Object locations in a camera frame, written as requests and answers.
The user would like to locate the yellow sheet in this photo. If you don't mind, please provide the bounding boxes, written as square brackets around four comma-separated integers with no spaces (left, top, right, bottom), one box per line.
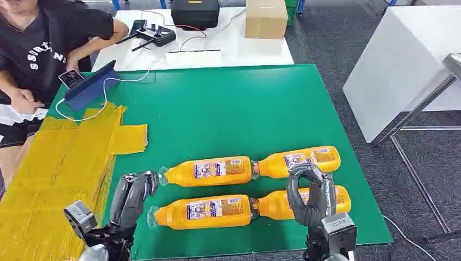
[0,102,149,261]

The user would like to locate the person's hand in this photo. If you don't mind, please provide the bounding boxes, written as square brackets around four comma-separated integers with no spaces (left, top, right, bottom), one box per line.
[10,88,46,115]
[66,53,82,73]

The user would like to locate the person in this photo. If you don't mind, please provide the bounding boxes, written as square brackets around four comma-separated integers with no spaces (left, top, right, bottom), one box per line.
[0,0,129,149]

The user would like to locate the tablet in blue case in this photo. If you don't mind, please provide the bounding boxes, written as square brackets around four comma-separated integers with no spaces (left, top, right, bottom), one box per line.
[64,59,121,113]

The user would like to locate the person's left hand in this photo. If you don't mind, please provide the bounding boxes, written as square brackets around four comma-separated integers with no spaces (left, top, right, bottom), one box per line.
[66,53,82,73]

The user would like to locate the orange drink bottle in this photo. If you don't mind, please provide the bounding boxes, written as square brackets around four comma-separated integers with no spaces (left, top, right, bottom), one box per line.
[253,145,342,180]
[158,156,255,188]
[251,185,352,221]
[147,194,253,231]

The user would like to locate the thin red cable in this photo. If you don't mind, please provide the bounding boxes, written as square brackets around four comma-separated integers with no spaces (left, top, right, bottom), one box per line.
[140,9,208,52]

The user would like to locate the white charging cable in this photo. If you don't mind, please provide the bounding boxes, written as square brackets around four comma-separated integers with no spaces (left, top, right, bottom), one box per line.
[54,68,152,122]

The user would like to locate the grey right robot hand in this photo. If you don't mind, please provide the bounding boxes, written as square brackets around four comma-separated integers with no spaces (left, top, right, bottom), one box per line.
[285,164,337,228]

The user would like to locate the green crate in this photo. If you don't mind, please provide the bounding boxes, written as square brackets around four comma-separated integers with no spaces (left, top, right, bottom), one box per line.
[283,0,302,26]

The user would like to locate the steel bench frame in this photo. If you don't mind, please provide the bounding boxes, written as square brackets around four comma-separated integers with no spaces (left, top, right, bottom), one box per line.
[372,52,461,243]

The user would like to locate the white power strip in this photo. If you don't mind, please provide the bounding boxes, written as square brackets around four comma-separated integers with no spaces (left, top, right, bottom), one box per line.
[165,49,222,70]

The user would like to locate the black carrying case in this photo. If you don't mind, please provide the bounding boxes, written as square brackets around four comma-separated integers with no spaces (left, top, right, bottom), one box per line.
[170,0,221,32]

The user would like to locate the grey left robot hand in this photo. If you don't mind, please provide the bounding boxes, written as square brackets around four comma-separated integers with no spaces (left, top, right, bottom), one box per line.
[109,171,159,232]

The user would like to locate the person's right hand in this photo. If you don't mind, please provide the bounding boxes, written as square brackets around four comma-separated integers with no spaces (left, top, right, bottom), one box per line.
[10,88,46,115]

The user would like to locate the grey floor cable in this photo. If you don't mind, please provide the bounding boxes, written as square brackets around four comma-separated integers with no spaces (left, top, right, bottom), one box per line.
[382,214,439,261]

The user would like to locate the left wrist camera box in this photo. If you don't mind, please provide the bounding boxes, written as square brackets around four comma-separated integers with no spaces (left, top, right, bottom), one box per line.
[63,200,98,241]

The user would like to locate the green mat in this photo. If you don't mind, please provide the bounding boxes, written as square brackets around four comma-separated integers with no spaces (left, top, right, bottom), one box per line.
[46,64,394,261]

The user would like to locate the black smartphone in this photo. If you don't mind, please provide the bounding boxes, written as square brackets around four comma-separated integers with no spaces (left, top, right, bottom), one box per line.
[128,19,148,37]

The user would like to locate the brown cardboard box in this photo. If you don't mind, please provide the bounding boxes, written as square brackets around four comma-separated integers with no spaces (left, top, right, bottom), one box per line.
[245,0,289,40]

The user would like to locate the black remote controller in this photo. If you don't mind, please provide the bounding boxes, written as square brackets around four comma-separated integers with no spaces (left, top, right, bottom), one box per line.
[115,23,178,53]

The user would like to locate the smartphone with white edge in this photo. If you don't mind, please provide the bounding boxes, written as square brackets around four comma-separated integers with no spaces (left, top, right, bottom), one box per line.
[58,69,86,90]

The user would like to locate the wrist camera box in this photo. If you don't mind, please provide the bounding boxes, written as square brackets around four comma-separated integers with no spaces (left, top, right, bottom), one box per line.
[321,213,358,261]
[63,200,98,241]

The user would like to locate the white slanted table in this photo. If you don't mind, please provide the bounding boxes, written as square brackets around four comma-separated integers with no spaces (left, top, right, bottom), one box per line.
[341,5,461,145]

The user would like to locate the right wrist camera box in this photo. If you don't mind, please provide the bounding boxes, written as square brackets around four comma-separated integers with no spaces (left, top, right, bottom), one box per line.
[321,213,358,261]

